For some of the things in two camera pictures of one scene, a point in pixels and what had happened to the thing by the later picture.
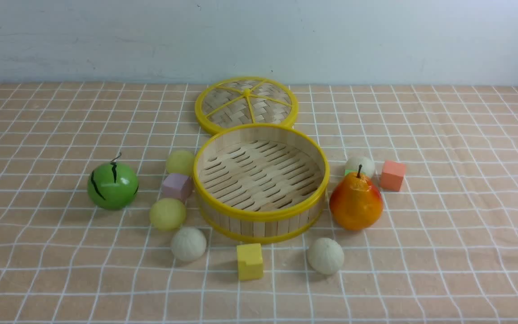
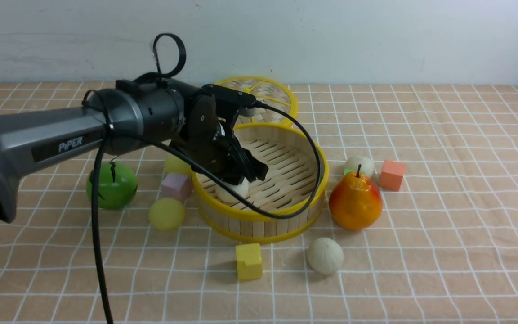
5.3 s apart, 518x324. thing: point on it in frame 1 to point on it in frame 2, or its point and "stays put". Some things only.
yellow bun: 180,161 stays put
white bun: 189,243 to 242,189
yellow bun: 167,214 stays put
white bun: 325,256 stays put
